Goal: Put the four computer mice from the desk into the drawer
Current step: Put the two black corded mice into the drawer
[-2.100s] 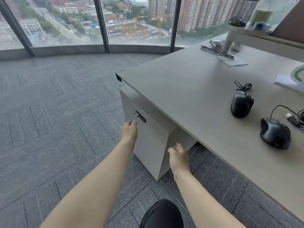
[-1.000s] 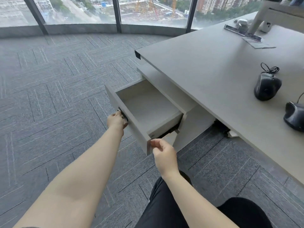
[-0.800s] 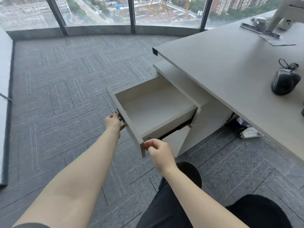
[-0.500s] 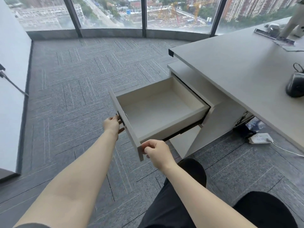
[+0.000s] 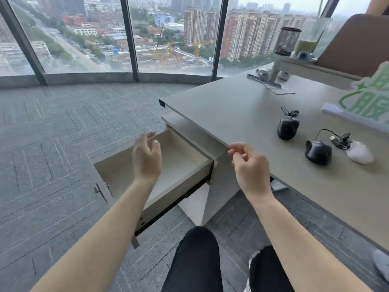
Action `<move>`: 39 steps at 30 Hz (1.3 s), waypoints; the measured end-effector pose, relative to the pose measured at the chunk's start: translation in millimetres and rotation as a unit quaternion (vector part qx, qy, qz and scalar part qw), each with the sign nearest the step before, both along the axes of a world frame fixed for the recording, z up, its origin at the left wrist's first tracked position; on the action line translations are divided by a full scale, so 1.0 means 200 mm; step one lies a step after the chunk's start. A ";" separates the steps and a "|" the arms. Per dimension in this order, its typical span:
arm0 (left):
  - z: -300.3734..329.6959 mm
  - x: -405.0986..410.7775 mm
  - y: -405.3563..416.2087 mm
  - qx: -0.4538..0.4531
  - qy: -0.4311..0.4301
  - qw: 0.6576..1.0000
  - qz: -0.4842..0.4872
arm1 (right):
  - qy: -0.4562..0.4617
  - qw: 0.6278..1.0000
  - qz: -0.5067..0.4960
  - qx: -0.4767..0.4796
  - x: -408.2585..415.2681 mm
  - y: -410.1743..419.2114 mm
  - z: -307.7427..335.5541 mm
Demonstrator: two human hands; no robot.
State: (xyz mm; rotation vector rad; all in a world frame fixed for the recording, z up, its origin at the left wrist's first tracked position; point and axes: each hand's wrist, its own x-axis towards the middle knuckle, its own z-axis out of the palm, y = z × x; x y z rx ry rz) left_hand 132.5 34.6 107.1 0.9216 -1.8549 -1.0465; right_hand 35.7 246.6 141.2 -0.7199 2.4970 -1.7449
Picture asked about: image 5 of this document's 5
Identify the person's right forearm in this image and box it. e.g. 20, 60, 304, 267
246, 191, 375, 292

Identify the green and white sign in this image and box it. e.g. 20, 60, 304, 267
321, 61, 389, 134

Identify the beige drawer cabinet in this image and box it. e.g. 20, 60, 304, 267
161, 111, 241, 227

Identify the white power strip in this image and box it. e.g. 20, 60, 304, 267
270, 177, 288, 192

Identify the person's left hand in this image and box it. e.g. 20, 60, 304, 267
132, 132, 162, 183

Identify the black mesh pen holder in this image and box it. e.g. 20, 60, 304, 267
273, 26, 302, 57

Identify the person's left leg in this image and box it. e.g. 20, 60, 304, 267
160, 226, 224, 292

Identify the brown chair back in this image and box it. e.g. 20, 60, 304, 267
314, 13, 389, 78

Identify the white desk riser shelf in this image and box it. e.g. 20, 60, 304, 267
269, 54, 363, 91

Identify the person's right hand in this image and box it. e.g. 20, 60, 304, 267
228, 143, 274, 200

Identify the person's left forearm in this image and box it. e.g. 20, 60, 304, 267
30, 179, 158, 292

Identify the black window frame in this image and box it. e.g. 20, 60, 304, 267
0, 0, 341, 86

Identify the black ruler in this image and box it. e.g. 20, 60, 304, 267
246, 73, 282, 89

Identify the white computer mouse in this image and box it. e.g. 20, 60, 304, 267
330, 132, 374, 165

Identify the clear cup with green drink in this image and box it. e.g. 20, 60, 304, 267
294, 17, 333, 57

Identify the person's right leg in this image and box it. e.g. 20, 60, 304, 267
245, 246, 295, 292

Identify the clear plastic sheet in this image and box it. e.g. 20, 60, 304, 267
264, 83, 296, 95

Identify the black computer mouse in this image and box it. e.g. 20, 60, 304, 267
277, 106, 300, 141
305, 128, 338, 166

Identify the person's leg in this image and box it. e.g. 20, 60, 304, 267
245, 246, 295, 292
160, 226, 224, 292

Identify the white grey shoe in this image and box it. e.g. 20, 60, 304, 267
372, 249, 389, 284

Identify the open beige drawer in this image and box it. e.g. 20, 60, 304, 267
86, 126, 215, 250

